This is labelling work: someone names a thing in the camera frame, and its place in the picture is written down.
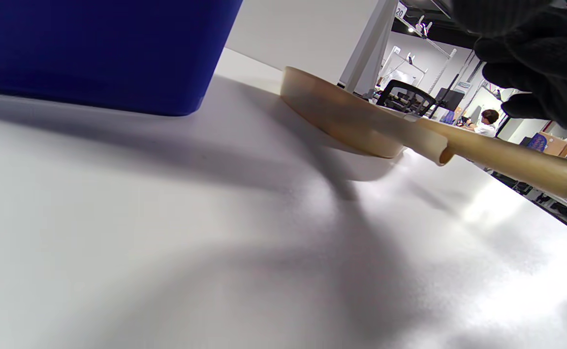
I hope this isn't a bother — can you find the person's left hand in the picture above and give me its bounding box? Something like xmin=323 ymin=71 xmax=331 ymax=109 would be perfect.
xmin=451 ymin=0 xmax=567 ymax=151

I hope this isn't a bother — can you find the beige brush with wooden handle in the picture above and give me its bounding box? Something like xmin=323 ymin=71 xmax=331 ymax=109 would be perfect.
xmin=417 ymin=118 xmax=567 ymax=198

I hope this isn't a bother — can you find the beige plastic dustpan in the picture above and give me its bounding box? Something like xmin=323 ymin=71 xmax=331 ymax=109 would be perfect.
xmin=280 ymin=66 xmax=455 ymax=166

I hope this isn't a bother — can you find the blue recycling bin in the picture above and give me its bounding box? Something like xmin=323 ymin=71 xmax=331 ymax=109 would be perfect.
xmin=0 ymin=0 xmax=243 ymax=117

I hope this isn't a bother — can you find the blue mesh chair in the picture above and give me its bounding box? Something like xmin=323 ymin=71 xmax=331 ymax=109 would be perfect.
xmin=526 ymin=133 xmax=549 ymax=153

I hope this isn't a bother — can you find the brown cardboard box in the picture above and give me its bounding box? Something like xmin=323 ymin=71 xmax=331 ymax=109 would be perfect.
xmin=538 ymin=131 xmax=567 ymax=157

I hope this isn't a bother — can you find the black computer monitor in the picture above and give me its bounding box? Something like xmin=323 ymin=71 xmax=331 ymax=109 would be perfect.
xmin=434 ymin=87 xmax=466 ymax=113

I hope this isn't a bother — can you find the black office chair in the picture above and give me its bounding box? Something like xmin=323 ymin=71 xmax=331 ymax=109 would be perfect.
xmin=376 ymin=79 xmax=437 ymax=117

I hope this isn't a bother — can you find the white partition board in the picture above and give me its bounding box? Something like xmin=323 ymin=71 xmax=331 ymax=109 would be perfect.
xmin=225 ymin=0 xmax=381 ymax=85

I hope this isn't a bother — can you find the white table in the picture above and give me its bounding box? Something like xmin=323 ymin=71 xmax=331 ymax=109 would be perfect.
xmin=0 ymin=48 xmax=567 ymax=349

